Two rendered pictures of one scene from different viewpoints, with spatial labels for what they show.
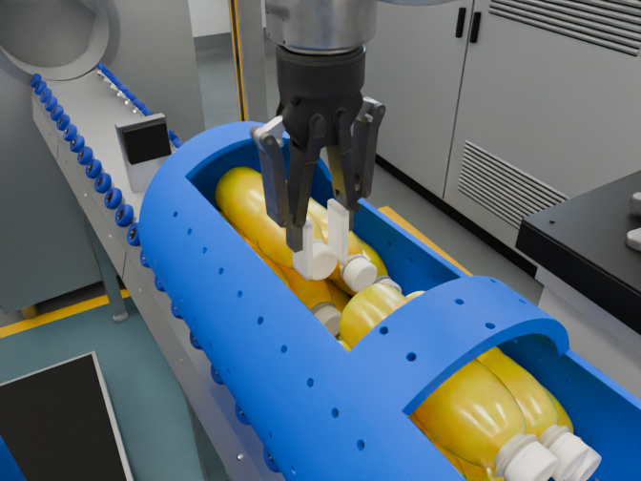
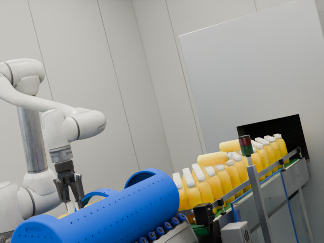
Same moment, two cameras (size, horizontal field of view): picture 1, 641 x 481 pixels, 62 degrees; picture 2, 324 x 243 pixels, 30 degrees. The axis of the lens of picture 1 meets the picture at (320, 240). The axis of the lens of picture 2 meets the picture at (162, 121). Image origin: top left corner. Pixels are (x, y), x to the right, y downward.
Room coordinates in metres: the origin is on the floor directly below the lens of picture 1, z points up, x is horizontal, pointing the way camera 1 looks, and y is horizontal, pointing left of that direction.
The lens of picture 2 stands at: (1.16, 2.37, 1.55)
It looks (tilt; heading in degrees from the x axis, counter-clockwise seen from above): 2 degrees down; 244
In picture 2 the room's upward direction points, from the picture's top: 14 degrees counter-clockwise
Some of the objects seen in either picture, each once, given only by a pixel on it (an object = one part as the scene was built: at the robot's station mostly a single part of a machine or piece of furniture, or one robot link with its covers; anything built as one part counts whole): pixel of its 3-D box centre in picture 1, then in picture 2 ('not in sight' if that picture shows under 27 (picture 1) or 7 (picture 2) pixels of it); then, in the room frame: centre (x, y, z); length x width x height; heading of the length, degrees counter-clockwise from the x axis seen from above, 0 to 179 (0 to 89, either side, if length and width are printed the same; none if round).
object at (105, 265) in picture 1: (102, 256); not in sight; (1.58, 0.81, 0.31); 0.06 x 0.06 x 0.63; 33
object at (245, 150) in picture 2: not in sight; (247, 149); (-0.60, -0.28, 1.18); 0.06 x 0.06 x 0.05
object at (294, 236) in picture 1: (286, 230); (81, 202); (0.43, 0.03, 1.23); 0.03 x 0.01 x 0.05; 123
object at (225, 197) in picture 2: not in sight; (261, 173); (-0.93, -0.68, 0.96); 1.60 x 0.01 x 0.03; 33
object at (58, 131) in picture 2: not in sight; (57, 128); (0.44, 0.00, 1.54); 0.13 x 0.11 x 0.16; 13
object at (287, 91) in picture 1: (320, 94); (65, 172); (0.45, 0.00, 1.35); 0.08 x 0.07 x 0.09; 123
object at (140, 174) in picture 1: (148, 155); not in sight; (1.03, 0.37, 1.00); 0.10 x 0.04 x 0.15; 123
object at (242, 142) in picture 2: not in sight; (245, 141); (-0.60, -0.28, 1.23); 0.06 x 0.06 x 0.04
